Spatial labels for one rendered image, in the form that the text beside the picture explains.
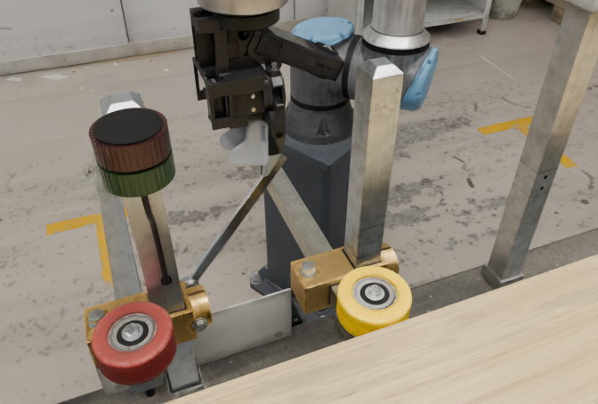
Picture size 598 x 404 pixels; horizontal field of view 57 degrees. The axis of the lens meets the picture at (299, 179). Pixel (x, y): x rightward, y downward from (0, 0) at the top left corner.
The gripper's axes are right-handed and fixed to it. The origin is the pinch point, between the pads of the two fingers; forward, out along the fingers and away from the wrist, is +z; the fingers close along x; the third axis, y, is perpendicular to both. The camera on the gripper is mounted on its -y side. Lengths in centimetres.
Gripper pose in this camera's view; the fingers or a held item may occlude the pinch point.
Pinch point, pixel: (269, 165)
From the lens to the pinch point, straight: 66.6
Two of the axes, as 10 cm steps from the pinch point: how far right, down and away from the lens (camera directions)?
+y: -9.3, 2.2, -2.9
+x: 3.7, 5.7, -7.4
